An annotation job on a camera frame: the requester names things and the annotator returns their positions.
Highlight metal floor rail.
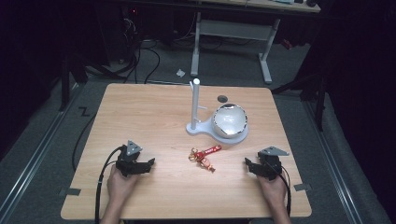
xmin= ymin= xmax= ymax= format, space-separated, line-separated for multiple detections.
xmin=0 ymin=81 xmax=82 ymax=224
xmin=301 ymin=98 xmax=365 ymax=224

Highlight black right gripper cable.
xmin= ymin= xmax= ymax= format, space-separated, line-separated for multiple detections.
xmin=270 ymin=161 xmax=292 ymax=217

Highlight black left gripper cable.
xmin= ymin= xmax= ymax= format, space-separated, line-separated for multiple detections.
xmin=94 ymin=145 xmax=128 ymax=224

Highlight white bowl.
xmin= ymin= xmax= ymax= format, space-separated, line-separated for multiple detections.
xmin=211 ymin=103 xmax=249 ymax=140

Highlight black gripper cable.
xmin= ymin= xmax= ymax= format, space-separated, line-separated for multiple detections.
xmin=94 ymin=145 xmax=128 ymax=224
xmin=270 ymin=161 xmax=292 ymax=217

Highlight person's left hand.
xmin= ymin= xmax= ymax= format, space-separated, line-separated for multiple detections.
xmin=106 ymin=167 xmax=141 ymax=204

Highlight thin black floor cable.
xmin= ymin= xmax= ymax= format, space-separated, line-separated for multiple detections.
xmin=71 ymin=112 xmax=98 ymax=173

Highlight white table frame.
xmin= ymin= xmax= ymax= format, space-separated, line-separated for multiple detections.
xmin=189 ymin=0 xmax=322 ymax=86

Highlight black floor cables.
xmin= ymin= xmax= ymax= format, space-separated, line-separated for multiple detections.
xmin=110 ymin=15 xmax=200 ymax=85

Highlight grey tape piece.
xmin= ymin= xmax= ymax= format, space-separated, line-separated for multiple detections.
xmin=58 ymin=187 xmax=82 ymax=198
xmin=293 ymin=183 xmax=313 ymax=192

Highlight person's right hand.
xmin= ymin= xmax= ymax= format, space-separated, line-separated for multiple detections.
xmin=256 ymin=173 xmax=288 ymax=207

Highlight black stand legs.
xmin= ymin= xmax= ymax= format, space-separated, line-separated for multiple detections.
xmin=270 ymin=46 xmax=331 ymax=133
xmin=57 ymin=54 xmax=125 ymax=113

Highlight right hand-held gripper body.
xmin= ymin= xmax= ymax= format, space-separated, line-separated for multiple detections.
xmin=257 ymin=146 xmax=290 ymax=182

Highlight white hanger stand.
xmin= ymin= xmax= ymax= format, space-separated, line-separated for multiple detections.
xmin=185 ymin=77 xmax=250 ymax=146

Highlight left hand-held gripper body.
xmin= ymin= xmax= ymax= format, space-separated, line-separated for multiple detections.
xmin=115 ymin=139 xmax=144 ymax=178

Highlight red keychain with figure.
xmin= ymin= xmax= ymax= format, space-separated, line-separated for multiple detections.
xmin=187 ymin=144 xmax=223 ymax=174

